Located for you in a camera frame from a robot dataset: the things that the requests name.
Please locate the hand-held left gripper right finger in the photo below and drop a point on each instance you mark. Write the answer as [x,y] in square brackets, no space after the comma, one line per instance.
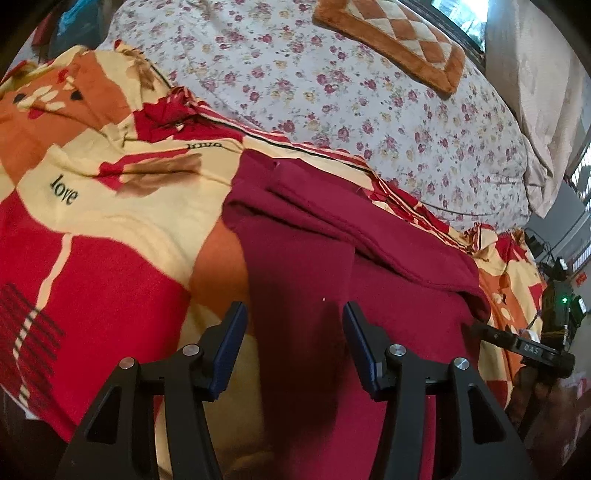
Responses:
[359,350]

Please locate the person's right hand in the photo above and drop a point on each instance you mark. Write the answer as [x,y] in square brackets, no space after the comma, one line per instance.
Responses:
[545,401]

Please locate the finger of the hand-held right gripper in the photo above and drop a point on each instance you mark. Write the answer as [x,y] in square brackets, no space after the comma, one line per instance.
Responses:
[496,336]

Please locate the beige curtain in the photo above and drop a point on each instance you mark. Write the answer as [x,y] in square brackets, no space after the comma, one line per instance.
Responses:
[540,92]

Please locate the blue plastic bag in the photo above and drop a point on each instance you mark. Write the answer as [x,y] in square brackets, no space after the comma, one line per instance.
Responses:
[74,23]

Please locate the white floral bed quilt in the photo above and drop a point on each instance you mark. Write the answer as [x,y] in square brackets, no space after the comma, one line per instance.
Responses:
[323,120]

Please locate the red orange cream printed blanket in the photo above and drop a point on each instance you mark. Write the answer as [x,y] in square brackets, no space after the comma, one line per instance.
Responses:
[115,258]

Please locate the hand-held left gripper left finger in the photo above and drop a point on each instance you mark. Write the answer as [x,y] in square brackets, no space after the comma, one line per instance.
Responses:
[228,355]

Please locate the maroon fleece garment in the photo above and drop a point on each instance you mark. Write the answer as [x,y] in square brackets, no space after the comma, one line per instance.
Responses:
[304,258]

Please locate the orange checkered plush mat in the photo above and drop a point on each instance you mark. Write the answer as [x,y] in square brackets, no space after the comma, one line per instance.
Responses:
[411,41]

